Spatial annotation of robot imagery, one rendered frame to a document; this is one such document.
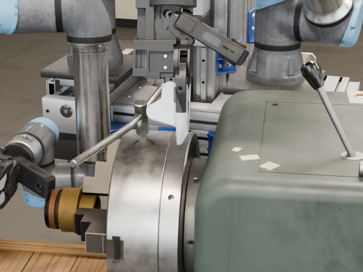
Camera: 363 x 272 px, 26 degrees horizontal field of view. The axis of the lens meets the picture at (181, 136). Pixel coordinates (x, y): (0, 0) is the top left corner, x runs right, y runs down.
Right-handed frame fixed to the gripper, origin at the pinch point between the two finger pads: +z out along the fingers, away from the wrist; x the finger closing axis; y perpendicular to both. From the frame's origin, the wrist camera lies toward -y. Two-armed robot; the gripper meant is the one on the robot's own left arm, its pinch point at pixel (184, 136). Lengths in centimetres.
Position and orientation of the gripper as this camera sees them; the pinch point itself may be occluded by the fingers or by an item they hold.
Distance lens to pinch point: 114.9
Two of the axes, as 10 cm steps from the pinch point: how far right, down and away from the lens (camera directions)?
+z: -0.2, 10.0, 0.8
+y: -9.9, -0.3, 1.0
